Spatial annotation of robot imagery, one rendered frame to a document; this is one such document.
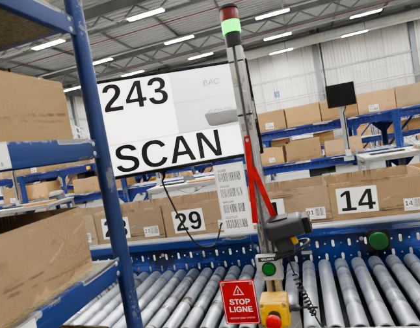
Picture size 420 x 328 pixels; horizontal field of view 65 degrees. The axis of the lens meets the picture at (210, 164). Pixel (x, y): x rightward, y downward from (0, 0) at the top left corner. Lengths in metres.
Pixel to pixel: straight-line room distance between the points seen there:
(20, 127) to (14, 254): 0.16
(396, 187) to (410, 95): 4.77
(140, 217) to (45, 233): 1.24
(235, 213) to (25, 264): 0.59
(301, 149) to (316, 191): 4.27
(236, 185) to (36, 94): 0.57
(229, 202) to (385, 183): 0.80
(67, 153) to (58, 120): 0.07
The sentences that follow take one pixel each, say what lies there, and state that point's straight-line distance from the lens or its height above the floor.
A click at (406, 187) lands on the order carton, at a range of 1.57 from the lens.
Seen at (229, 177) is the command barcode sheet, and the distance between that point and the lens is 0.92.
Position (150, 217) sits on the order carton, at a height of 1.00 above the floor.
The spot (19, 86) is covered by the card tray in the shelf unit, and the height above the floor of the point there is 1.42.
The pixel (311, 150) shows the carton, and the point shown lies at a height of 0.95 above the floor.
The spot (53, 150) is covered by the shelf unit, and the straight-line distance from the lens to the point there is 0.49.
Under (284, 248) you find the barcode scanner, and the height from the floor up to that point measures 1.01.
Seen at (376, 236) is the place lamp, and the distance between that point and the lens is 1.51.
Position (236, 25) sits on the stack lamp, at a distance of 0.95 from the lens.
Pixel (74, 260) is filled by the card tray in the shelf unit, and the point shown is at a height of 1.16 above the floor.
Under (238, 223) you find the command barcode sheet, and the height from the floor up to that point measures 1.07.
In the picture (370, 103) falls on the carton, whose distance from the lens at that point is 6.12.
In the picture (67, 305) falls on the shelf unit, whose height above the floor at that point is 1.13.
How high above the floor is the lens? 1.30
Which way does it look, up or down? 3 degrees down
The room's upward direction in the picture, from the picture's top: 10 degrees counter-clockwise
